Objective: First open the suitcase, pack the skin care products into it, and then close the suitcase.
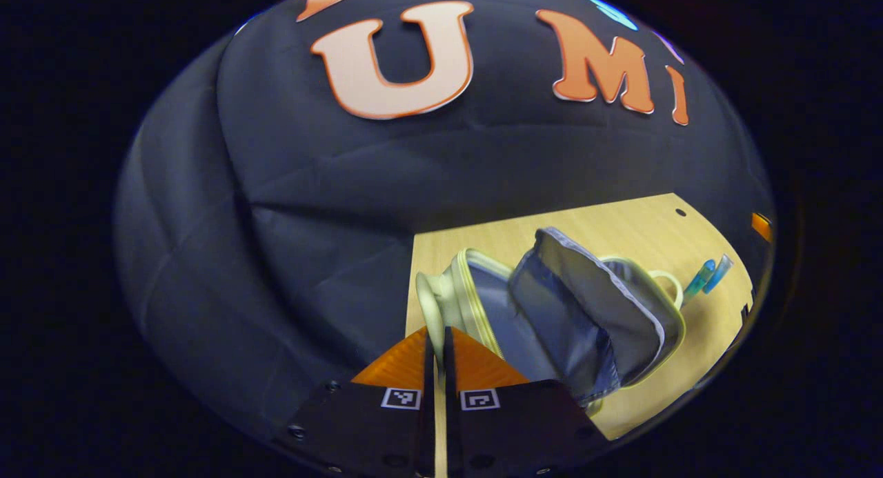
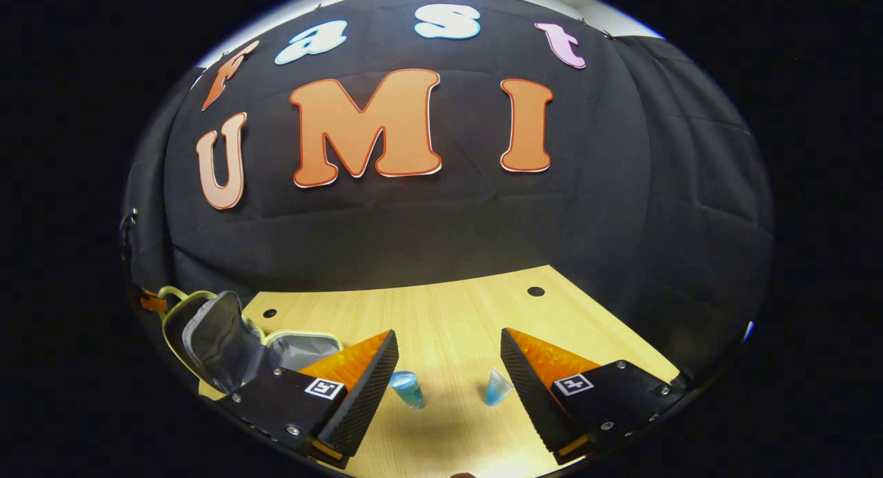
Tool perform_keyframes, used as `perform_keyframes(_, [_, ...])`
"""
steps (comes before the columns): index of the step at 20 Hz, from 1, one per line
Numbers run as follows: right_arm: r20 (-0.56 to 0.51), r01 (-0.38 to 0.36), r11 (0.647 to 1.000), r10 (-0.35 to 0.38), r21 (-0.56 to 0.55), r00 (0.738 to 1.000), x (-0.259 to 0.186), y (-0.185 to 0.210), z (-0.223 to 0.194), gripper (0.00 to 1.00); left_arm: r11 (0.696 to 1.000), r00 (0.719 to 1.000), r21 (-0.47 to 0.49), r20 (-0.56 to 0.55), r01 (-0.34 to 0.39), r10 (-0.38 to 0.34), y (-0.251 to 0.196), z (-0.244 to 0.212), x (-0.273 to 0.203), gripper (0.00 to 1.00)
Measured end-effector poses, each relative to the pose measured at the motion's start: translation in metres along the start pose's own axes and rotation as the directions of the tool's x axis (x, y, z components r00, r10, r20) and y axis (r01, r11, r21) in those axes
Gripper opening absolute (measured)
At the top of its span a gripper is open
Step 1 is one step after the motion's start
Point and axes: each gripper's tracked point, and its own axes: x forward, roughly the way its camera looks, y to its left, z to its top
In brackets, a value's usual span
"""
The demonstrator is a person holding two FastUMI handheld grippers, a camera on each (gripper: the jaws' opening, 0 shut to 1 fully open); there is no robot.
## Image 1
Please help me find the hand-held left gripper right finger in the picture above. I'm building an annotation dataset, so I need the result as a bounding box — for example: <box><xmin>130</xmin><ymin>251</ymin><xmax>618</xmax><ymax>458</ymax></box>
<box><xmin>444</xmin><ymin>326</ymin><xmax>611</xmax><ymax>478</ymax></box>

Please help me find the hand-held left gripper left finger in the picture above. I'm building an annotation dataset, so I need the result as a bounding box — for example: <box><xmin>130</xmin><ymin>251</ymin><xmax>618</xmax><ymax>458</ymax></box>
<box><xmin>286</xmin><ymin>326</ymin><xmax>437</xmax><ymax>478</ymax></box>

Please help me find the blue and clear tube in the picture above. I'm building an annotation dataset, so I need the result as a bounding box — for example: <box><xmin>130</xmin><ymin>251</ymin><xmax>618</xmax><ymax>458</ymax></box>
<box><xmin>702</xmin><ymin>254</ymin><xmax>733</xmax><ymax>294</ymax></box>

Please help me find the blue skin care bottle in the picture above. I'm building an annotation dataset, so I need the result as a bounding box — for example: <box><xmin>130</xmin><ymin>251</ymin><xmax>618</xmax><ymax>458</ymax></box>
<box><xmin>683</xmin><ymin>259</ymin><xmax>717</xmax><ymax>303</ymax></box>

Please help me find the pale yellow suitcase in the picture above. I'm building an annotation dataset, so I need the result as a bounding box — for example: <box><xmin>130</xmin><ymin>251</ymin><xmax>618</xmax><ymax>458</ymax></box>
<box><xmin>415</xmin><ymin>226</ymin><xmax>687</xmax><ymax>417</ymax></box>

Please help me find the black backdrop cloth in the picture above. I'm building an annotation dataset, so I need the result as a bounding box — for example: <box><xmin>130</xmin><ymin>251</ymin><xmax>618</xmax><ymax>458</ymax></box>
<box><xmin>114</xmin><ymin>0</ymin><xmax>773</xmax><ymax>441</ymax></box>

